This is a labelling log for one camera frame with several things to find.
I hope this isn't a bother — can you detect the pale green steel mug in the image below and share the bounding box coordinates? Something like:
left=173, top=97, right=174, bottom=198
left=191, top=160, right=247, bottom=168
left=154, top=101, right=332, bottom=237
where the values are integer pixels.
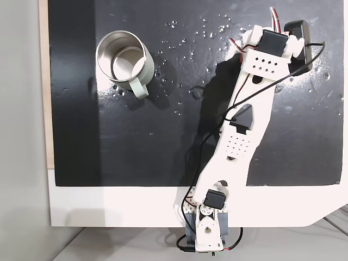
left=96, top=30, right=155, bottom=101

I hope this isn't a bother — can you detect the black table mat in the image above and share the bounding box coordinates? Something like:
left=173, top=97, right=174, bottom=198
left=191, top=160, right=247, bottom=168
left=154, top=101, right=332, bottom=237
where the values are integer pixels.
left=47, top=0, right=344, bottom=188

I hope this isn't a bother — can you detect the grey table clamp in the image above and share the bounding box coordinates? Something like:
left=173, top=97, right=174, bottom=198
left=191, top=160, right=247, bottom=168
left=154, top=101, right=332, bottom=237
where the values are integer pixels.
left=185, top=213, right=229, bottom=245

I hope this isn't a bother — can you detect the black camera box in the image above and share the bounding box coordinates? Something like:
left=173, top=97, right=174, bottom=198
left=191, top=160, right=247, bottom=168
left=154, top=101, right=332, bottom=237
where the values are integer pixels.
left=283, top=19, right=313, bottom=74

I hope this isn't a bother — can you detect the red white motor wire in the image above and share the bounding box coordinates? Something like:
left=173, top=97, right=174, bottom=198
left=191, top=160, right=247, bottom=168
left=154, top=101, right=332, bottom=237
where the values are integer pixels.
left=229, top=7, right=283, bottom=55

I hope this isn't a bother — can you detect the red black power cable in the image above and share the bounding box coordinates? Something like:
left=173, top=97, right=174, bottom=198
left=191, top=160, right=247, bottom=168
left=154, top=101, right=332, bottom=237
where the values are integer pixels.
left=222, top=227, right=244, bottom=252

